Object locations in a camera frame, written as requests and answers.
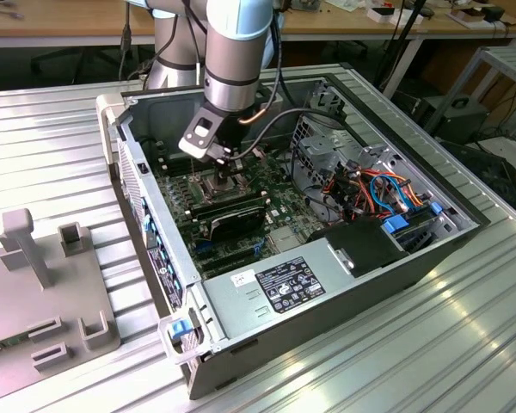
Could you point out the open PC case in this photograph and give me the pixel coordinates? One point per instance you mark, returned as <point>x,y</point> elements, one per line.
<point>348,318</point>

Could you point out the black graphics card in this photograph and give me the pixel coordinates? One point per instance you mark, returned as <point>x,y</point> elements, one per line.
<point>241,223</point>

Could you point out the green motherboard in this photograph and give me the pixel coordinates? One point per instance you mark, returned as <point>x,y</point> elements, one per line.
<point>284,202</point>

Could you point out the silver chipset heatsink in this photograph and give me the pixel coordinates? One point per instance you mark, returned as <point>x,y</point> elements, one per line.
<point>284,240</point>

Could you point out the black plastic fan shroud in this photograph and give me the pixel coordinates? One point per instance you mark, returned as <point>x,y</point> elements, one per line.
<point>361,245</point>

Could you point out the black RAM slot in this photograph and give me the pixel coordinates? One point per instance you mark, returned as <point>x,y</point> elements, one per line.
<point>172,158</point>
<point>172,168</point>
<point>172,173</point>
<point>228,204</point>
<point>228,208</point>
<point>172,163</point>

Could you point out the grey parts rack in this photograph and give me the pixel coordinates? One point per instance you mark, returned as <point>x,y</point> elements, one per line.
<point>60,292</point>

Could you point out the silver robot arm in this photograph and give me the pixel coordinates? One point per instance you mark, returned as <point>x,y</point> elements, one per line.
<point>232,64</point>

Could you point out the blue expansion slot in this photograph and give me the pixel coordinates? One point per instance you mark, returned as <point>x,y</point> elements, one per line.
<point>204,248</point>

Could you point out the white cardboard box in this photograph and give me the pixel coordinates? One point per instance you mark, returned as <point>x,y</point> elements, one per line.
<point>408,19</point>

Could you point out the silver metal drive cage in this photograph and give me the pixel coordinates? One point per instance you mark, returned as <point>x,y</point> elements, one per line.
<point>322,144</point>

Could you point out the grey metal shelf frame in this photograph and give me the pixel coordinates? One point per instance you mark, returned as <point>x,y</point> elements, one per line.
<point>509,58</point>

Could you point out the hard disk in blue carrier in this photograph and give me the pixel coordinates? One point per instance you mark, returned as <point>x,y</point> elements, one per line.
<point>393,225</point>

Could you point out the CPU socket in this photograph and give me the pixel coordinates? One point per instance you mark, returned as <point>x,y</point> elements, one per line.
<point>196,186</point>

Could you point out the black expansion slot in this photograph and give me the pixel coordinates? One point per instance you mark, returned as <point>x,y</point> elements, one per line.
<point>225,254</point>

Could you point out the black power adaptor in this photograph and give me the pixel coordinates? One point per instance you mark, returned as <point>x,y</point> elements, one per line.
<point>495,14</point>

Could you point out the blue plastic latch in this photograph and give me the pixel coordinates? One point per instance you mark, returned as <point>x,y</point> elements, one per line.
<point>178,329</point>

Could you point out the silver power supply unit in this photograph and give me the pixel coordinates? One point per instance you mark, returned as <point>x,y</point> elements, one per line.
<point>236,310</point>

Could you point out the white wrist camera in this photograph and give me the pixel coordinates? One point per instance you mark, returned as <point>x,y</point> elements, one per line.
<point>200,142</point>

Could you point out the wooden desk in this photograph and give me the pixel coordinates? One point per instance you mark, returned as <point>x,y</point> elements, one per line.
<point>352,26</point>

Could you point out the dark flat panel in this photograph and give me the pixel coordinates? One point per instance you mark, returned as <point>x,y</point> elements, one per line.
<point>490,172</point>

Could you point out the green RAM stick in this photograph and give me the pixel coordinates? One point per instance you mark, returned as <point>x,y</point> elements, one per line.
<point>13,341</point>

